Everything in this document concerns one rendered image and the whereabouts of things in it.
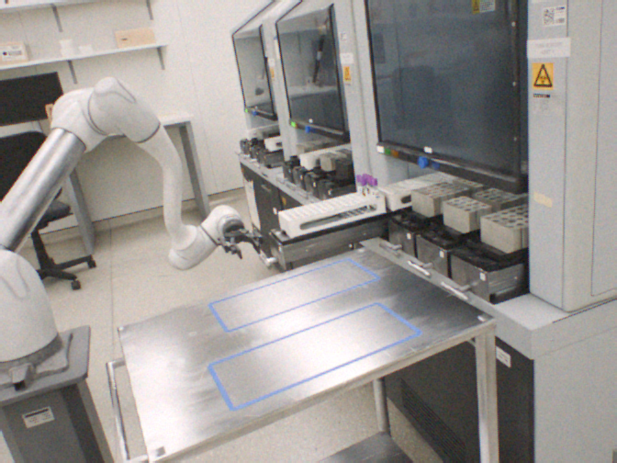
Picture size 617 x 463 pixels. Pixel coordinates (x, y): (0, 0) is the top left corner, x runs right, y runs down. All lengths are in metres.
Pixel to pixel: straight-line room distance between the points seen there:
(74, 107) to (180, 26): 3.31
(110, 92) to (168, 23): 3.37
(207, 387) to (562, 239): 0.70
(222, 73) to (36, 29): 1.48
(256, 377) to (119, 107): 0.92
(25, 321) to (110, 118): 0.60
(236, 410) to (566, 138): 0.73
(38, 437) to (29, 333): 0.25
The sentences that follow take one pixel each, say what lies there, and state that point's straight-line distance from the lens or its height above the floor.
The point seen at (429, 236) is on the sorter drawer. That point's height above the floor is 0.82.
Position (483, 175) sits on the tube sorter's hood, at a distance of 1.21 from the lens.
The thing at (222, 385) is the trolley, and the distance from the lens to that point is 0.90.
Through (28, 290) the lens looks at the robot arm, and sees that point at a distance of 1.32.
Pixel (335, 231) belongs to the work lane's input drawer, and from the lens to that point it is 1.48.
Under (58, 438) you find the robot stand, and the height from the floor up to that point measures 0.54.
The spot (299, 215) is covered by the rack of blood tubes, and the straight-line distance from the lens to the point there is 1.48.
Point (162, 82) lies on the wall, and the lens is 4.88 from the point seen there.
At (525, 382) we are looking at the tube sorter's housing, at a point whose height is 0.60.
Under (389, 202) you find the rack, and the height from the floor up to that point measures 0.84.
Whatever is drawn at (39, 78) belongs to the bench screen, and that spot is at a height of 1.33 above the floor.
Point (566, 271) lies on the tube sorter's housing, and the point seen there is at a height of 0.83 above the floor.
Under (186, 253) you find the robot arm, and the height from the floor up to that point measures 0.69.
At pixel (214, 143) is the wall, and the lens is 4.98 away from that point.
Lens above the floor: 1.32
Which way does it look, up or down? 20 degrees down
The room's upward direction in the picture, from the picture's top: 9 degrees counter-clockwise
